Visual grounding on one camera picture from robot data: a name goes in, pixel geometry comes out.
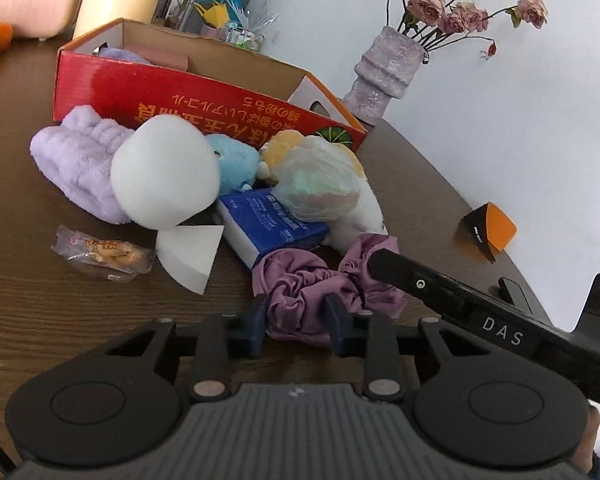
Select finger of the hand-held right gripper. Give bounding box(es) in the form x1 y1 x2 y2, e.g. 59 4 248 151
498 277 554 327
368 248 477 320

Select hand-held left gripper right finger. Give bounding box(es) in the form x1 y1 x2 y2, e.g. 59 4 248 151
323 293 486 404

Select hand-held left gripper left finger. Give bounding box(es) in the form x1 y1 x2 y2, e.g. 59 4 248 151
100 295 269 404

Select purple satin scrunchie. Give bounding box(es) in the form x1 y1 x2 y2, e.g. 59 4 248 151
252 233 407 347

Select yellow and white plush toy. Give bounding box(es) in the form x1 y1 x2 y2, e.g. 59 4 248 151
257 129 389 252

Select white triangular sponge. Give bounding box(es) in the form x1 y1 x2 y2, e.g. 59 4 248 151
154 224 226 295

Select clear snack packet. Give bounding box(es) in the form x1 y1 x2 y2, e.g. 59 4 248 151
51 225 156 284

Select white round sponge puff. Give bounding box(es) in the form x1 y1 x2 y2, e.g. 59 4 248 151
110 113 221 229

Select lavender fluffy headband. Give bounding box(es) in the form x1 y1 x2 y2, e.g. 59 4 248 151
29 104 137 224

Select red cardboard box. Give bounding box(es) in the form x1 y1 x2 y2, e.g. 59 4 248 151
53 17 369 154

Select person's right hand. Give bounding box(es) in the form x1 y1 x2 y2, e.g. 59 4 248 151
577 405 600 477

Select orange and black folded card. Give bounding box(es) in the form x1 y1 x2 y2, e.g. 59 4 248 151
462 201 519 265

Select blue tissue pack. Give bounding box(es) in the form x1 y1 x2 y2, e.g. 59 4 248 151
215 187 331 269

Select clear plastic bag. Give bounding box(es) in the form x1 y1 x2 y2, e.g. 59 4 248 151
272 137 364 224

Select light blue plush toy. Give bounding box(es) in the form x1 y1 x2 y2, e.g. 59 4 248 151
206 133 261 194

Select lilac ceramic vase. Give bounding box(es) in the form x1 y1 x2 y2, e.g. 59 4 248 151
342 25 426 126

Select dried pink rose bouquet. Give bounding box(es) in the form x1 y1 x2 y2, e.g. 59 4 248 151
373 0 550 62

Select cluttered wire cart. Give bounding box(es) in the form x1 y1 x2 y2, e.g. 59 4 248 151
167 0 266 54

